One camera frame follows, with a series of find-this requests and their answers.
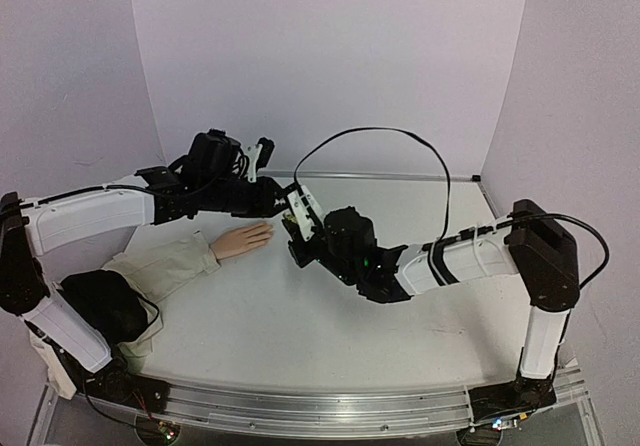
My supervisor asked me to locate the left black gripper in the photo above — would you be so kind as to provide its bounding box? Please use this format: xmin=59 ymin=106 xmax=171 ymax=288
xmin=203 ymin=177 xmax=298 ymax=220

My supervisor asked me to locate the white nail polish bottle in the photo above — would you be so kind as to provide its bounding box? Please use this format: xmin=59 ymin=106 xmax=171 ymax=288
xmin=281 ymin=211 xmax=298 ymax=226

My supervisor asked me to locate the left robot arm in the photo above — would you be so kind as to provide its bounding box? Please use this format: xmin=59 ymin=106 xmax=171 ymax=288
xmin=1 ymin=129 xmax=289 ymax=403

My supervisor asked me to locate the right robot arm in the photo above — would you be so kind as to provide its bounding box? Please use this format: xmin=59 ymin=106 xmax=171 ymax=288
xmin=282 ymin=200 xmax=580 ymax=381

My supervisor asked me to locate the mannequin hand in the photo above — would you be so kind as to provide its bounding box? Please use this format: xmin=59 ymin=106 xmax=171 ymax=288
xmin=209 ymin=222 xmax=274 ymax=261

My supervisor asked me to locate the beige sleeve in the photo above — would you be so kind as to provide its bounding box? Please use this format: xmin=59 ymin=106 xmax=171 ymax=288
xmin=29 ymin=230 xmax=222 ymax=367

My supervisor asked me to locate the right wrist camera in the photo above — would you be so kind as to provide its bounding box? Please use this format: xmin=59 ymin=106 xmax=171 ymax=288
xmin=287 ymin=182 xmax=325 ymax=241

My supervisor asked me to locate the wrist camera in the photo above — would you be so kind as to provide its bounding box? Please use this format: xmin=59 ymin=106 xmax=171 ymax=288
xmin=245 ymin=137 xmax=275 ymax=183
xmin=287 ymin=182 xmax=325 ymax=241

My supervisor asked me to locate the aluminium back table rail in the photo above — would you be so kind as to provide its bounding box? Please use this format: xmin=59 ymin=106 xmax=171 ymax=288
xmin=296 ymin=171 xmax=482 ymax=183

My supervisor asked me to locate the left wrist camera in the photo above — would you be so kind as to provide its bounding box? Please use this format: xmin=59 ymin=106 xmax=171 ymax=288
xmin=245 ymin=137 xmax=275 ymax=183

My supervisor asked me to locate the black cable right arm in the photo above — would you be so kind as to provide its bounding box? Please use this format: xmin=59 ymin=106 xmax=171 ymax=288
xmin=292 ymin=125 xmax=611 ymax=295

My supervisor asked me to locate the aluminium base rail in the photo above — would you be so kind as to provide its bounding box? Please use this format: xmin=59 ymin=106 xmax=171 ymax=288
xmin=29 ymin=365 xmax=601 ymax=446

